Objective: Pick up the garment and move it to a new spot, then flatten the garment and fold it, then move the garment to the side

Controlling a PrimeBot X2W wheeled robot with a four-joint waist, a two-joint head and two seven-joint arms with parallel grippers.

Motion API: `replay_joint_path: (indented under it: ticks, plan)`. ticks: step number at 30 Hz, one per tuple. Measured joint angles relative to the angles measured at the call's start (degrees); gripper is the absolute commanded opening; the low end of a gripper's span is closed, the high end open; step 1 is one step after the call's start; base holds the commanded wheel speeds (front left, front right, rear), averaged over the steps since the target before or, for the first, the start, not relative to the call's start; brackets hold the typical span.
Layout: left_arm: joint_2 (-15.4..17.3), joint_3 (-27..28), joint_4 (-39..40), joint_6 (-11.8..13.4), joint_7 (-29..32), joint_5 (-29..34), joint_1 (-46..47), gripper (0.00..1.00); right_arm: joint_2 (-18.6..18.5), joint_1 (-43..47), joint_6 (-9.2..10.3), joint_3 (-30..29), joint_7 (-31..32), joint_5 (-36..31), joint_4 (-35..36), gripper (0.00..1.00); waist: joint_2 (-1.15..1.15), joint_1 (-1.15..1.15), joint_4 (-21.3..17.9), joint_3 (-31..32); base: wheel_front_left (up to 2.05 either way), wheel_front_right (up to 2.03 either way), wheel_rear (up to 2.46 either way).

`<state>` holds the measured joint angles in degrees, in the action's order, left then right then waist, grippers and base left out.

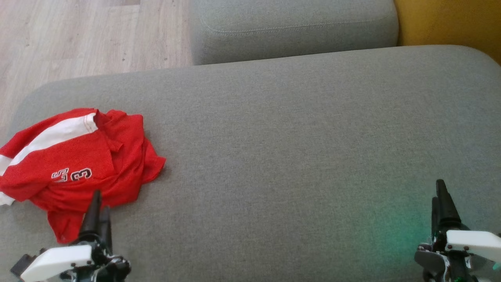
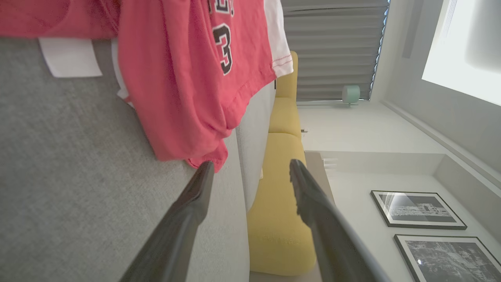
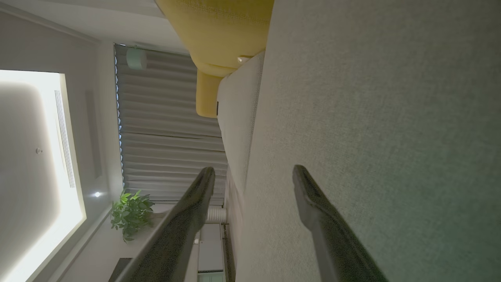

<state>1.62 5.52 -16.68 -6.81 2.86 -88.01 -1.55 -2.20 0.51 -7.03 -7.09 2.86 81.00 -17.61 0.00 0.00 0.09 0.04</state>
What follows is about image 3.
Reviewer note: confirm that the white ribbed cylinder appliance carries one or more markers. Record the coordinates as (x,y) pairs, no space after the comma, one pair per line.
(217,215)

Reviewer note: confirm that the green potted plant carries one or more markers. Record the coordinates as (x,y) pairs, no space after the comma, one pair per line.
(131,213)

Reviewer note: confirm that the grey cabinet with wood frame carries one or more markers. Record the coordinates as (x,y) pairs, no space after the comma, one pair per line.
(211,250)

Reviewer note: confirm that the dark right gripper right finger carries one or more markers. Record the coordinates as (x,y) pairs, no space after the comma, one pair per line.
(336,254)

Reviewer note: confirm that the large yellow sofa backrest cushion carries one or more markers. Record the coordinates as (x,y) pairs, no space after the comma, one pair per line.
(219,31)

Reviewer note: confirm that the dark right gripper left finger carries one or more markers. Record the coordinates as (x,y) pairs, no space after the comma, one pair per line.
(172,250)

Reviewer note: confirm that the grey fabric sofa seat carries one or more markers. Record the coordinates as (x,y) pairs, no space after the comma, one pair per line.
(236,117)

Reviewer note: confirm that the grey pleated curtain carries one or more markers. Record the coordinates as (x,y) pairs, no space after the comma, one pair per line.
(168,129)

